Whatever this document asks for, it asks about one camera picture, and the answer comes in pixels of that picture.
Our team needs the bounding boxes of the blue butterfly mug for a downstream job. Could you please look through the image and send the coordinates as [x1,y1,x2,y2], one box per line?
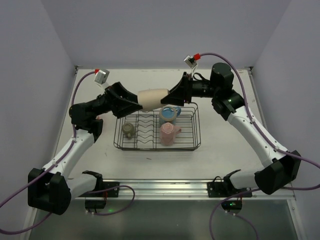
[159,106,182,126]

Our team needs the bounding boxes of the beige tumbler cup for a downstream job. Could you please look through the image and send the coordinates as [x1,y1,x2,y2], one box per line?
[137,88,169,112]

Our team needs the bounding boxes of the pink faceted mug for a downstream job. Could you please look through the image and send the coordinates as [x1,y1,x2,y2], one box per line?
[159,122,182,146]

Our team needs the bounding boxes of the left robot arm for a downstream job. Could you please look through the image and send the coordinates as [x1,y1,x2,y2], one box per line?
[27,82,143,215]

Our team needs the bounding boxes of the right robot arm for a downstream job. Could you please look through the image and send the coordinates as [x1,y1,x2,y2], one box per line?
[161,63,301,197]

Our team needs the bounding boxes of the small olive green mug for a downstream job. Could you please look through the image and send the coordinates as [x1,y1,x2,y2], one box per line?
[121,122,136,139]

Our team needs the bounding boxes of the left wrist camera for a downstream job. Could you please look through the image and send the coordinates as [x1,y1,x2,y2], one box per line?
[94,69,110,89]

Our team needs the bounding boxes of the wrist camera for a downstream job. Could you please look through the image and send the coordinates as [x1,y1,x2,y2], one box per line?
[94,69,110,89]
[184,53,201,73]

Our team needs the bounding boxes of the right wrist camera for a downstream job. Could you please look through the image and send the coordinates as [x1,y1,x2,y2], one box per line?
[184,53,201,73]

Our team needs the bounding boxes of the dark wire dish rack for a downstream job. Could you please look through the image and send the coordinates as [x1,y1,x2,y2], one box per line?
[113,102,201,151]

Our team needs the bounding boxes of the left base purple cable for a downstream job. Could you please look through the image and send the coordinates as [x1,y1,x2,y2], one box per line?
[86,184,136,216]

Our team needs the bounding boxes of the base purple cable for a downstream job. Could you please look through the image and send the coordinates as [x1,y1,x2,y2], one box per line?
[86,184,136,216]
[208,189,263,240]

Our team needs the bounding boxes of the right black base bracket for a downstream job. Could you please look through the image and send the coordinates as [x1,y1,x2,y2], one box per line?
[206,169,253,214]

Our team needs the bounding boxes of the black base bracket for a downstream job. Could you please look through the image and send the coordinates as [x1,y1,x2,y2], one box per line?
[81,170,121,211]
[206,169,253,214]

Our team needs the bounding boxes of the left black base bracket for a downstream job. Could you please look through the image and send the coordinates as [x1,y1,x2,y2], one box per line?
[81,170,121,211]

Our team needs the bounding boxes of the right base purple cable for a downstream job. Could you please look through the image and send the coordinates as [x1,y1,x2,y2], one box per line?
[208,189,263,240]

